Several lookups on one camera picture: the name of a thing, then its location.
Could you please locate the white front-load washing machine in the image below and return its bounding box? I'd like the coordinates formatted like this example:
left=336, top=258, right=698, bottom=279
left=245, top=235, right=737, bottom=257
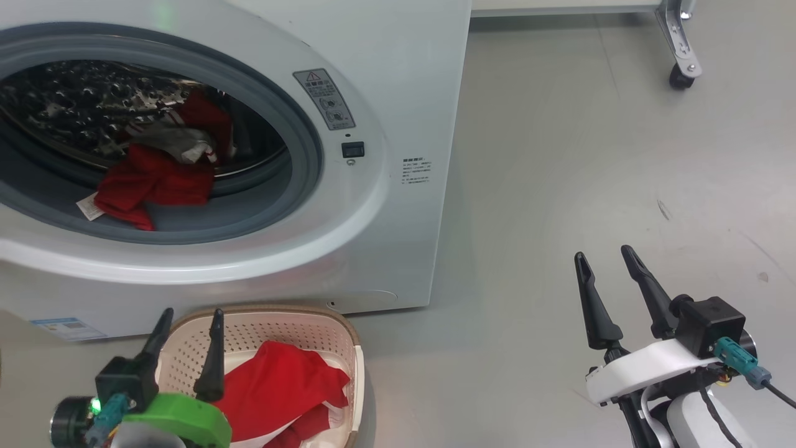
left=0, top=0, right=472, bottom=342

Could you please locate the metal leg with caster wheel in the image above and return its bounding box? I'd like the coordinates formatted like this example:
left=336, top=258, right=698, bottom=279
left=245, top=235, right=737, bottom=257
left=656, top=0, right=703, bottom=91

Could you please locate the white furniture panel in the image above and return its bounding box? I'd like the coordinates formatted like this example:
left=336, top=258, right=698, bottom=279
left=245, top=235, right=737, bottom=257
left=471, top=0, right=660, bottom=17

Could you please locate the black cable teal connector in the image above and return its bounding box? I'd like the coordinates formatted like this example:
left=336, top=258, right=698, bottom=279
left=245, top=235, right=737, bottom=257
left=714, top=336, right=796, bottom=411
left=84, top=393, right=128, bottom=448

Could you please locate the blue white energy label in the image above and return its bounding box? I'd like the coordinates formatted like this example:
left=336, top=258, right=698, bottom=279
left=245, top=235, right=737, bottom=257
left=30, top=317, right=108, bottom=342

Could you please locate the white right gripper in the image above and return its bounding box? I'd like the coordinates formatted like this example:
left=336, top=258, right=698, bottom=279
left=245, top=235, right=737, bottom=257
left=574, top=245, right=719, bottom=406

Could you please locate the cream perforated laundry basket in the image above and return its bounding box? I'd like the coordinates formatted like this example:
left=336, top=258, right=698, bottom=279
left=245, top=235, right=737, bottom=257
left=155, top=305, right=363, bottom=448

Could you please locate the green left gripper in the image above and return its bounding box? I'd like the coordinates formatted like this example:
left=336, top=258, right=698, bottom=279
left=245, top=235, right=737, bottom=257
left=121, top=307, right=233, bottom=448

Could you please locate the red white garment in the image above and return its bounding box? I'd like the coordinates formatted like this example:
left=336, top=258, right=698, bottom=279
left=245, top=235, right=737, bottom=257
left=211, top=340, right=351, bottom=448
left=76, top=87, right=236, bottom=232

